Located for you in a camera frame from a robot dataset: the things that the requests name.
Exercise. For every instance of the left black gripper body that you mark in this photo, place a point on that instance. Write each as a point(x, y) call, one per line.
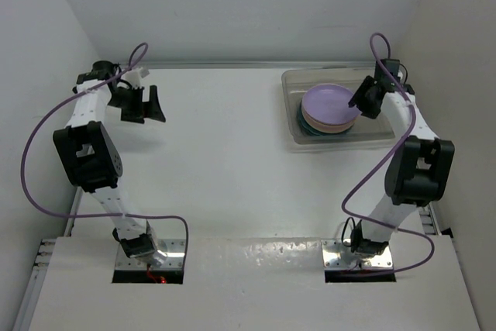
point(129, 101)

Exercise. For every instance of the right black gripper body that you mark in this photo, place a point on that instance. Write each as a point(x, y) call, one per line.
point(368, 107)

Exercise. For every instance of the orange plate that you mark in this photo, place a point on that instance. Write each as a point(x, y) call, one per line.
point(329, 126)

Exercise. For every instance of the teal scalloped plate back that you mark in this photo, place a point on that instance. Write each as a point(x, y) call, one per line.
point(310, 131)

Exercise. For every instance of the pink plate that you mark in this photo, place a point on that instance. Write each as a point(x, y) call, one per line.
point(330, 128)

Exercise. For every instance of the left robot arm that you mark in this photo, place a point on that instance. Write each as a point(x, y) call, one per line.
point(92, 161)

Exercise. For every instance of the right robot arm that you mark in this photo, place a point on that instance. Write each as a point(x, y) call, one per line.
point(418, 166)

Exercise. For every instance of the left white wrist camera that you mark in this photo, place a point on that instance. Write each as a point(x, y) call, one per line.
point(135, 76)

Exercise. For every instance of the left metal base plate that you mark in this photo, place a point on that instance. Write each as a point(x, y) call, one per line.
point(168, 257)

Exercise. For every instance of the metal base plate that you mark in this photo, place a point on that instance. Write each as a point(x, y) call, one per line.
point(168, 257)
point(337, 256)

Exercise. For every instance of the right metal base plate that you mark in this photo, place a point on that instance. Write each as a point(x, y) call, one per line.
point(337, 256)

